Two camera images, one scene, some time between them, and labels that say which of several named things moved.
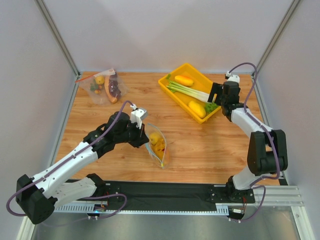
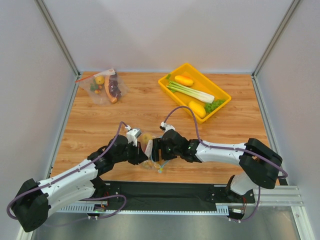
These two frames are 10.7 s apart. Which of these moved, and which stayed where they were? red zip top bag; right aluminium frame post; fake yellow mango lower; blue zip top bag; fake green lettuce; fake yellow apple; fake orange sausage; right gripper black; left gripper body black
Moved: right gripper black; left gripper body black; blue zip top bag
Stayed: fake yellow mango lower; right aluminium frame post; fake orange sausage; fake yellow apple; red zip top bag; fake green lettuce
